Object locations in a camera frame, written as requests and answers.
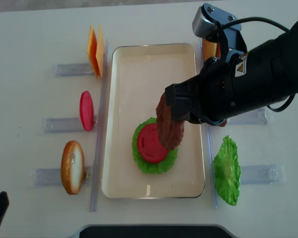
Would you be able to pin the clear long rail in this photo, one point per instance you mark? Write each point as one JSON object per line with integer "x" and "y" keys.
{"x": 101, "y": 128}
{"x": 210, "y": 156}

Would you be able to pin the cream rectangular tray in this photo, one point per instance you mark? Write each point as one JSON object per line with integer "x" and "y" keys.
{"x": 139, "y": 77}

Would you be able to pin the red tomato slice on tray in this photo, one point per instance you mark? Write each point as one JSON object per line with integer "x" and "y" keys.
{"x": 149, "y": 146}

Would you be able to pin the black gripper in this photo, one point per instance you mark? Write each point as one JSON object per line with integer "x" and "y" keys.
{"x": 229, "y": 86}

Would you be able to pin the upright sliced bread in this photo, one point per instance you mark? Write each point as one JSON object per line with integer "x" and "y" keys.
{"x": 72, "y": 167}

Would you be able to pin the clear patty holder rail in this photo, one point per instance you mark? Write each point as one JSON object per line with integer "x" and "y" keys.
{"x": 258, "y": 116}

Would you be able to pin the right orange cheese slice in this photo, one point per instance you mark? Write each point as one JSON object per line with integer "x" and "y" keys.
{"x": 100, "y": 52}

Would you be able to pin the clear bread holder rail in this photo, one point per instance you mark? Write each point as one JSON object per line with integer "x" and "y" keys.
{"x": 46, "y": 177}

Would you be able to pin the clear tomato holder rail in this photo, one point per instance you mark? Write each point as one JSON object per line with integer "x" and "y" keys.
{"x": 62, "y": 125}

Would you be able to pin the left orange cheese slice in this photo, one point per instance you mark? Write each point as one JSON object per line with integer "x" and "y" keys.
{"x": 91, "y": 51}

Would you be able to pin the upright green lettuce leaf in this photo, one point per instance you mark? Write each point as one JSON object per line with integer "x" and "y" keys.
{"x": 227, "y": 171}

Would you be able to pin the clear cheese holder rail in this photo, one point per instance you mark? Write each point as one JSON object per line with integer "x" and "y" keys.
{"x": 76, "y": 69}

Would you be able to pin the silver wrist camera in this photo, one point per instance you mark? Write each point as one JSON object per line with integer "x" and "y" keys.
{"x": 208, "y": 23}

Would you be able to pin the green lettuce leaf on tray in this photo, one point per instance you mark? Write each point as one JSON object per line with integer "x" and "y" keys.
{"x": 146, "y": 167}

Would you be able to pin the upright red tomato slice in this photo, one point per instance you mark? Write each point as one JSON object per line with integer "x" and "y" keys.
{"x": 86, "y": 110}

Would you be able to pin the brown meat patty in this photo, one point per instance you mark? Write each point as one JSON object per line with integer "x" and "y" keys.
{"x": 170, "y": 132}
{"x": 224, "y": 123}

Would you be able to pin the clear lettuce holder rail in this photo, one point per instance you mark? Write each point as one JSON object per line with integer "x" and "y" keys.
{"x": 264, "y": 174}

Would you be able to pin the clear long left rail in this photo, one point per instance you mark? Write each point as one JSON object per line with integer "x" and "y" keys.
{"x": 101, "y": 128}

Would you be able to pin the clear long right rail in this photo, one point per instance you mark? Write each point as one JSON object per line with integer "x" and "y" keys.
{"x": 210, "y": 156}

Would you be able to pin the orange cheese slice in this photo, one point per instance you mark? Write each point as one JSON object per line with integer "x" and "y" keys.
{"x": 100, "y": 52}
{"x": 91, "y": 51}

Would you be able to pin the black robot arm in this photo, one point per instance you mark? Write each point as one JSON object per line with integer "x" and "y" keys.
{"x": 282, "y": 56}

